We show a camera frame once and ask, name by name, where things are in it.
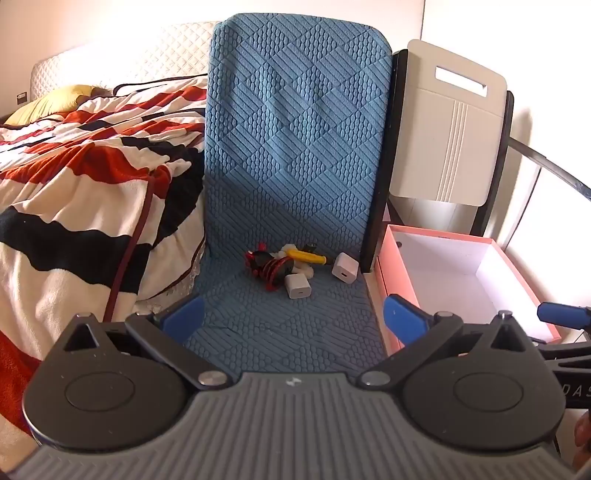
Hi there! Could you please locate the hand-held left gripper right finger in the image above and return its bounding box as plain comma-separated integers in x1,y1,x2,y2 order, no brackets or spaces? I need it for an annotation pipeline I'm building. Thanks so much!
356,294,529,388

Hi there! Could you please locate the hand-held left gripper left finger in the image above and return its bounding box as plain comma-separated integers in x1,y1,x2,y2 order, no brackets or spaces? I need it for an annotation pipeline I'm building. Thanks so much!
61,295,232,391

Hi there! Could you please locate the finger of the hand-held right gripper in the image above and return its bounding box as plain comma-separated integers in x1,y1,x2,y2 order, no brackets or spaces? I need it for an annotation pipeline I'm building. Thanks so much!
537,302,591,330

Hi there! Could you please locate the pink cardboard box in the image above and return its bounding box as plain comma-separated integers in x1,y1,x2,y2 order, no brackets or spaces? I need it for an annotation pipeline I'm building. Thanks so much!
372,224,563,356

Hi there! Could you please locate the red and black cable bundle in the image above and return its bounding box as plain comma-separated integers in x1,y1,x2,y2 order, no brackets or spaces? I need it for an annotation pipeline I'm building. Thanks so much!
245,240,296,291

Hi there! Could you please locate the white charger adapter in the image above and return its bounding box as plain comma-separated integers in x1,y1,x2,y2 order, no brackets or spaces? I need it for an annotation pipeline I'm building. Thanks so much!
283,272,313,301
331,252,360,281

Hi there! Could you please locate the person's right hand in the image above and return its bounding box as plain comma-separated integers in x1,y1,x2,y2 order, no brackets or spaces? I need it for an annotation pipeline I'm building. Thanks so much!
573,410,591,476

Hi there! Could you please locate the black curved pole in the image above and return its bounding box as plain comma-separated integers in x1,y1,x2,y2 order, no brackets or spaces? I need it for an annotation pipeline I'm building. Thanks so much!
508,136,591,204

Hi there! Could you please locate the striped fleece blanket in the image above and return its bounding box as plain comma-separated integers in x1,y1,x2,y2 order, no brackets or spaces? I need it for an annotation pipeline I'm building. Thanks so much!
0,76,208,444

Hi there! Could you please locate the white folding chair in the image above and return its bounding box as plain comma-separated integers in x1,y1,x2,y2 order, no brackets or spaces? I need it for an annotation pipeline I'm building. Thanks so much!
388,39,515,236

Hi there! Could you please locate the blue textured chair cushion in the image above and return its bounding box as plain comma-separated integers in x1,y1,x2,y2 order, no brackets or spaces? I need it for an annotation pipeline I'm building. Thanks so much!
182,13,394,376

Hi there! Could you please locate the yellow pillow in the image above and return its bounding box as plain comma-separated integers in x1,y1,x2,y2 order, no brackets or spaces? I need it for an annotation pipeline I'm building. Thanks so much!
4,85,114,126

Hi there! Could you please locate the white quilted headboard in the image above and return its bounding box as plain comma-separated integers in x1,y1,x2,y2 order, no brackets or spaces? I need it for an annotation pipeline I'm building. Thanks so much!
30,21,223,100

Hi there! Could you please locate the dark red cord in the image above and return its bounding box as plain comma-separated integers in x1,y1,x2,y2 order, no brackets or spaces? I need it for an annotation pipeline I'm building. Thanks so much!
102,165,161,324

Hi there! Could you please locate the yellow-handled utility knife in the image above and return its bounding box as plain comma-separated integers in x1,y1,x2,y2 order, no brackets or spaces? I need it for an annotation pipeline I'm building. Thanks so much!
286,248,328,267

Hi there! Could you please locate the black chair frame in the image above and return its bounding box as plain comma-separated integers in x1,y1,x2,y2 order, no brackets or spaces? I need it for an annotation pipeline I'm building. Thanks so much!
360,51,408,273

